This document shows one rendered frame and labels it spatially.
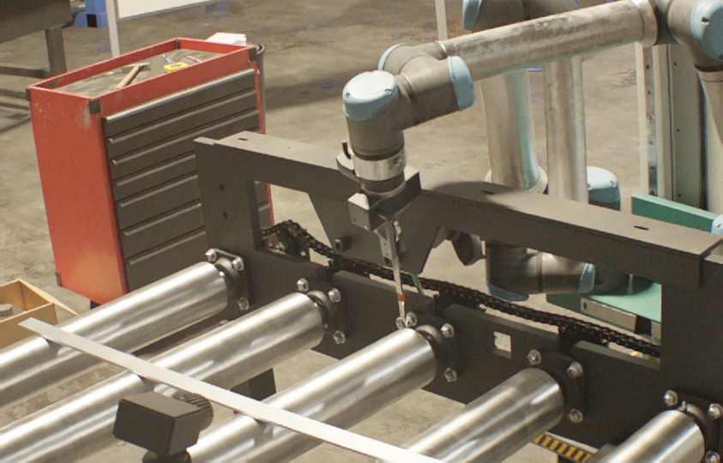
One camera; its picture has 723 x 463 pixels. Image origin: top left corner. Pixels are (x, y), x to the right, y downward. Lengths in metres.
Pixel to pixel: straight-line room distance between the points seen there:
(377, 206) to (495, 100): 0.70
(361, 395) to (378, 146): 0.44
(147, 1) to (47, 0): 1.10
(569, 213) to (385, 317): 0.52
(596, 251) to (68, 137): 2.70
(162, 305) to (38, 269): 2.90
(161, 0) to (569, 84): 4.37
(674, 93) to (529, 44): 0.79
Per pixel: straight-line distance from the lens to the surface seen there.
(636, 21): 2.45
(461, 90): 2.15
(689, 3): 2.41
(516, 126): 2.89
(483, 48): 2.32
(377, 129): 2.12
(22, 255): 5.77
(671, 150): 3.10
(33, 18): 7.70
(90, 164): 4.41
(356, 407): 2.26
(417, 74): 2.15
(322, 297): 2.61
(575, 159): 2.68
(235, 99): 4.63
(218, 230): 2.86
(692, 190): 3.11
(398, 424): 3.95
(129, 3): 6.80
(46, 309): 4.54
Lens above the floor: 1.93
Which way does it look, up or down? 21 degrees down
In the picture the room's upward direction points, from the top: 6 degrees counter-clockwise
